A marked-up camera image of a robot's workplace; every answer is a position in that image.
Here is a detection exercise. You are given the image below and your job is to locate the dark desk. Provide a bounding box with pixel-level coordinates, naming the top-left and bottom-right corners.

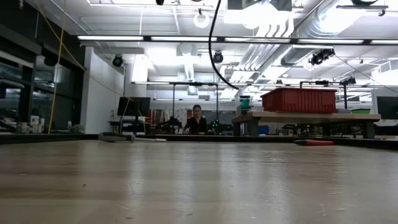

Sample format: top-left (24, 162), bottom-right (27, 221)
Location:
top-left (107, 119), bottom-right (156, 135)

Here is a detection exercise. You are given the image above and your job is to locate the black monitor on stand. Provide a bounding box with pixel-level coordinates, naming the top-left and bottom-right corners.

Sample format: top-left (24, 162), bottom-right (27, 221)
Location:
top-left (116, 96), bottom-right (152, 134)

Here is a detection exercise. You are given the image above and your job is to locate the silver ventilation duct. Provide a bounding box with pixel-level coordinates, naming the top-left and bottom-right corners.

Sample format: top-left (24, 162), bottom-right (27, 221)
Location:
top-left (281, 0), bottom-right (343, 67)

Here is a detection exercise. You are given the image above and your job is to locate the yellow cable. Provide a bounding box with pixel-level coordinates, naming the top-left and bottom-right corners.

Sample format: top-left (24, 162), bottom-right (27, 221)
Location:
top-left (33, 0), bottom-right (147, 134)

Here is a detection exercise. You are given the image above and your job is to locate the small red handled tool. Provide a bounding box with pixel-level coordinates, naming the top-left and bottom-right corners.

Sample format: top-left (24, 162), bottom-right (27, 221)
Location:
top-left (293, 139), bottom-right (336, 147)

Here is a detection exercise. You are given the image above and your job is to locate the person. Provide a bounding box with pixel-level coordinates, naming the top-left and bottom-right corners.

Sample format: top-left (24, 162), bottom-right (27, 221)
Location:
top-left (183, 104), bottom-right (208, 135)

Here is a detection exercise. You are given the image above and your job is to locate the black aluminium table frame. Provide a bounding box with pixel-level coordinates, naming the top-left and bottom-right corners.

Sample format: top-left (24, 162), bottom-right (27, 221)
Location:
top-left (0, 133), bottom-right (398, 152)

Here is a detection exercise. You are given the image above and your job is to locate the black robot with green light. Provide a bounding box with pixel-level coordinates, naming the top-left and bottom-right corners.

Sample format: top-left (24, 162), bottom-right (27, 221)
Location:
top-left (207, 119), bottom-right (234, 135)

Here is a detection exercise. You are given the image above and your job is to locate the black ceiling camera rig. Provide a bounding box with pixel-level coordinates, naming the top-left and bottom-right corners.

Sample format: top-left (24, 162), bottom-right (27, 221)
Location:
top-left (309, 48), bottom-right (336, 66)

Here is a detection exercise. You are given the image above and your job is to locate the wooden table with grey legs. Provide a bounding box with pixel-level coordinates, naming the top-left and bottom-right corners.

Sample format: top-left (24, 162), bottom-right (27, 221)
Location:
top-left (231, 111), bottom-right (382, 139)

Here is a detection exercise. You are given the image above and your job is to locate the white labelled jar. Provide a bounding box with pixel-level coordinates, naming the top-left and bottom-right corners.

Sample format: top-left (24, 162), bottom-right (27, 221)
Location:
top-left (30, 115), bottom-right (40, 134)

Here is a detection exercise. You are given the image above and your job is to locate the grey handled screwdriver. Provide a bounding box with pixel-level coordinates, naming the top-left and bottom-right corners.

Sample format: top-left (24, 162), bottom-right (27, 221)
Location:
top-left (98, 131), bottom-right (167, 143)

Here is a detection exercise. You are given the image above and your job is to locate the black cord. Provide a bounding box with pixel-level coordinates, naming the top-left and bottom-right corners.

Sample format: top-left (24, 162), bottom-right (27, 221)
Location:
top-left (208, 0), bottom-right (240, 91)

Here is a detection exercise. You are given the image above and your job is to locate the black metal gantry frame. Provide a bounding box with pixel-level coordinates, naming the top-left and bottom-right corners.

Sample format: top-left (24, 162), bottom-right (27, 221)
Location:
top-left (172, 81), bottom-right (219, 125)

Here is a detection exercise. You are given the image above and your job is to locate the white cable ring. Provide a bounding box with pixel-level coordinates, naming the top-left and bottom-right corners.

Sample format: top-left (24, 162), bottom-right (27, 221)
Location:
top-left (193, 11), bottom-right (211, 29)

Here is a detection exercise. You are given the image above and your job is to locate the red plastic bin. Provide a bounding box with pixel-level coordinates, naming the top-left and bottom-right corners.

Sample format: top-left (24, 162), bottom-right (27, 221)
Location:
top-left (260, 87), bottom-right (338, 114)

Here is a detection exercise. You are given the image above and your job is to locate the black camera stand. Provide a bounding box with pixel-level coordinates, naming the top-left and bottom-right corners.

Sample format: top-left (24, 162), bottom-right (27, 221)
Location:
top-left (340, 76), bottom-right (357, 110)

